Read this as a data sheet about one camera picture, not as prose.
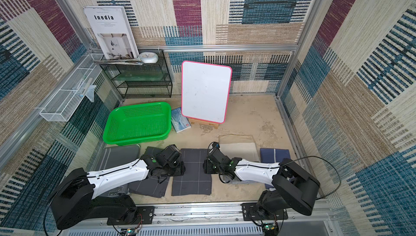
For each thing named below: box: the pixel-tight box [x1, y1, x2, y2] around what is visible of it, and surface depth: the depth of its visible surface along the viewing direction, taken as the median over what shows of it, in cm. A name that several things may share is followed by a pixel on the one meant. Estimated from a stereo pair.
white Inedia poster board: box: [83, 5, 140, 61], surface depth 81 cm
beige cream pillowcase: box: [218, 134, 261, 162], surface depth 96 cm
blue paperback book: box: [171, 106, 192, 134], surface depth 107 cm
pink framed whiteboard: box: [180, 60, 232, 124], surface depth 95 cm
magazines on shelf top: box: [93, 57, 144, 66], surface depth 82 cm
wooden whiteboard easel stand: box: [188, 118, 220, 130], surface depth 102 cm
